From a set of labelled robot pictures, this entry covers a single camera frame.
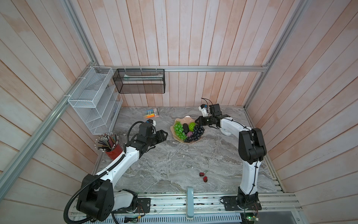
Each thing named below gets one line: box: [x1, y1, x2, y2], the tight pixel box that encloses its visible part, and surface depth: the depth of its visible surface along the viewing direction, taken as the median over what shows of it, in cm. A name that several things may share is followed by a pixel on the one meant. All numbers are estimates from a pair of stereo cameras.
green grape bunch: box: [173, 120, 188, 141], surface depth 100 cm
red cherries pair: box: [199, 170, 209, 183], surface depth 85 cm
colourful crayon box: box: [143, 107, 160, 119], surface depth 117 cm
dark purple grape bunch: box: [183, 125, 205, 143], surface depth 96 cm
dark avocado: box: [182, 123, 190, 135], surface depth 103 cm
